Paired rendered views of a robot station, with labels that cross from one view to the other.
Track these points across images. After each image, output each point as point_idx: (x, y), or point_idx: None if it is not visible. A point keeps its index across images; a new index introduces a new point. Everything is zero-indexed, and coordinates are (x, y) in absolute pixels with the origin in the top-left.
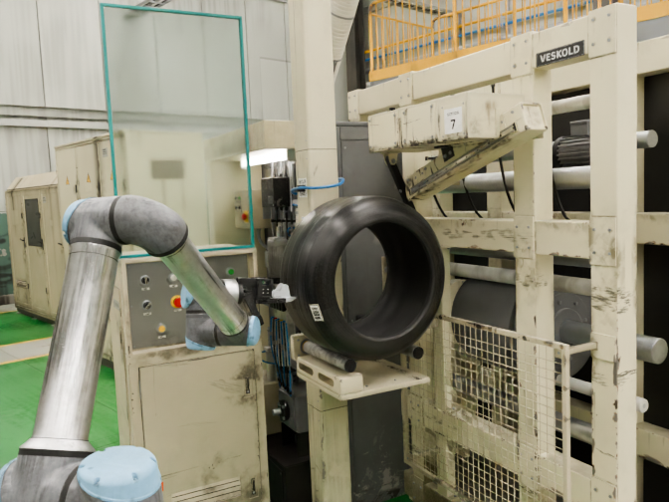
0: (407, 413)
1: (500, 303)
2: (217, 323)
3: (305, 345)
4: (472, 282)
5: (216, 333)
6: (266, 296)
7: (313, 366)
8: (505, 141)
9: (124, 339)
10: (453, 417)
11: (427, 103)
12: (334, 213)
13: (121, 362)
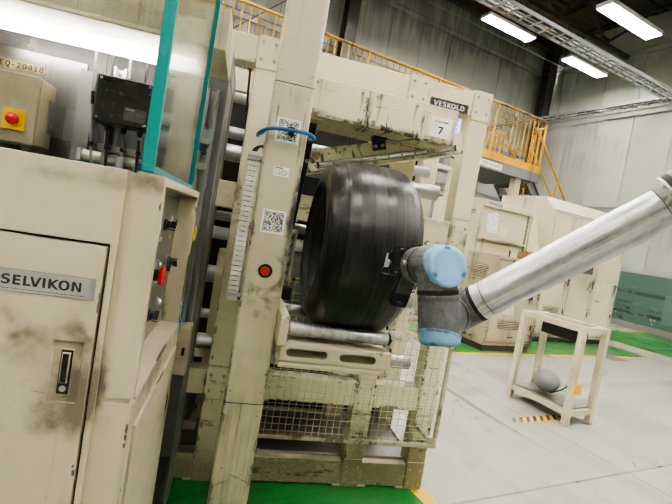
0: None
1: None
2: (513, 305)
3: (294, 326)
4: None
5: (468, 319)
6: None
7: (329, 348)
8: (441, 155)
9: (115, 366)
10: (330, 373)
11: (411, 101)
12: (408, 182)
13: (41, 431)
